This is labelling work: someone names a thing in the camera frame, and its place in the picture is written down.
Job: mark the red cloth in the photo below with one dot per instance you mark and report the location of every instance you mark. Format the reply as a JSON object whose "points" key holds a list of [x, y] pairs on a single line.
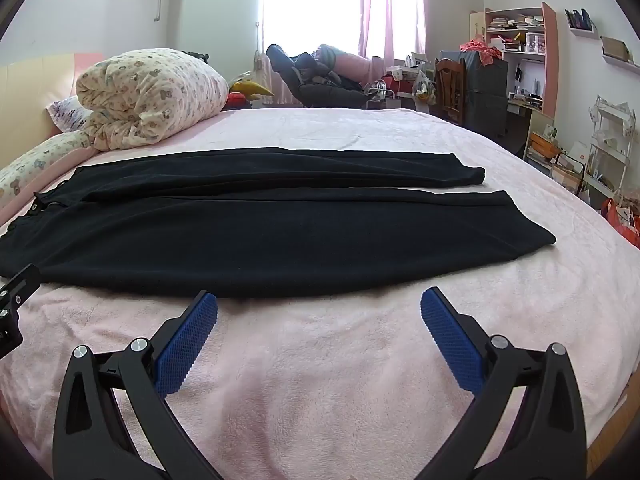
{"points": [[482, 50]]}

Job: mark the pink curtain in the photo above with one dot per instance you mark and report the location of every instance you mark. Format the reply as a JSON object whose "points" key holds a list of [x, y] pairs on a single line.
{"points": [[390, 5]]}

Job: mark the bear print pillow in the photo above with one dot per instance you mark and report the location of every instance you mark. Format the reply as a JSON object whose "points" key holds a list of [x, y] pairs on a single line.
{"points": [[35, 160]]}

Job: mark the wooden chair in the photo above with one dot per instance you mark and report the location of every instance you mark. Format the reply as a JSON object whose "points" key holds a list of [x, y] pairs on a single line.
{"points": [[450, 90]]}

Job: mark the bright window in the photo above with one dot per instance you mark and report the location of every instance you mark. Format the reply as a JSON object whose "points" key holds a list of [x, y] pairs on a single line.
{"points": [[310, 5]]}

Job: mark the pile of books and boxes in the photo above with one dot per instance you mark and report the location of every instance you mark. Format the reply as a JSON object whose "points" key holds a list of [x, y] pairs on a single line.
{"points": [[555, 160]]}

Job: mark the white wall shelf with box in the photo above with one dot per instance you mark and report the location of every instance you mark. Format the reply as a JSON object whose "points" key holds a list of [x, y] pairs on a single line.
{"points": [[617, 50]]}

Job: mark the yellow and pink headboard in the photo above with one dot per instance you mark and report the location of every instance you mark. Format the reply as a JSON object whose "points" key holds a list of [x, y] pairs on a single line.
{"points": [[30, 85]]}

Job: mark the pink bed sheet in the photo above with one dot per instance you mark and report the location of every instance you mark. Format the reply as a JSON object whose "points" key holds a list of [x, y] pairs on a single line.
{"points": [[325, 385]]}

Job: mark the dark fabric wardrobe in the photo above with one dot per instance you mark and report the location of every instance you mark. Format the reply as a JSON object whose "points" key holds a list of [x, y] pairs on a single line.
{"points": [[485, 100]]}

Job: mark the plastic bag with fruit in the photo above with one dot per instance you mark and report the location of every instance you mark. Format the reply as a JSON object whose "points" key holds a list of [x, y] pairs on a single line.
{"points": [[424, 87]]}

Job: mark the white metal rack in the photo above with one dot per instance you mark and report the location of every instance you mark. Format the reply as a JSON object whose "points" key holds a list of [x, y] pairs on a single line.
{"points": [[612, 145]]}

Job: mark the rolled bear print quilt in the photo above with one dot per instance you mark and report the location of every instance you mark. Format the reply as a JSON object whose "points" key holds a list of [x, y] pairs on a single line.
{"points": [[150, 95]]}

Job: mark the black reclining chair with clothes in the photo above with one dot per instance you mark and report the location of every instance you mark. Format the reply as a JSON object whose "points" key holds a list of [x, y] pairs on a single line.
{"points": [[320, 85]]}

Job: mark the white wall shelf with folders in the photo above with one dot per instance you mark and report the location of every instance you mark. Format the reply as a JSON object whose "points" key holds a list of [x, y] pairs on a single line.
{"points": [[580, 22]]}

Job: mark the black pants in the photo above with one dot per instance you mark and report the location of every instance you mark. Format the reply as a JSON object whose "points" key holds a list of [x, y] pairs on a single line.
{"points": [[250, 240]]}

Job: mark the purple print pillow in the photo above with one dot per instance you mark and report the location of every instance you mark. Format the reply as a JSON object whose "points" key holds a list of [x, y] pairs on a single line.
{"points": [[67, 112]]}

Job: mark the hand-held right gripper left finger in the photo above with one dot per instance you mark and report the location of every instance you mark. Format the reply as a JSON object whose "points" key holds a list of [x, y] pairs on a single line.
{"points": [[185, 345]]}

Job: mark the yellow plush toy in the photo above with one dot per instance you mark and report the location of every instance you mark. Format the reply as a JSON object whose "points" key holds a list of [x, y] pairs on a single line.
{"points": [[250, 91]]}

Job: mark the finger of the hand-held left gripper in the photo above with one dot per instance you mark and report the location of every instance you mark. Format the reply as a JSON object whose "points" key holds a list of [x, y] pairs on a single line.
{"points": [[15, 295]]}

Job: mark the pink bookshelf desk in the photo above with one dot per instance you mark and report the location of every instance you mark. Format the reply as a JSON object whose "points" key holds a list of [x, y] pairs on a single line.
{"points": [[549, 60]]}

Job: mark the red bag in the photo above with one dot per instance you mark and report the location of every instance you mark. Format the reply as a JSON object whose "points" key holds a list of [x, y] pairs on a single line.
{"points": [[622, 222]]}

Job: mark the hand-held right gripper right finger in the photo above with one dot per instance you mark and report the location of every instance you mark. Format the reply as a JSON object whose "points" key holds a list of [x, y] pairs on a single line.
{"points": [[450, 345]]}

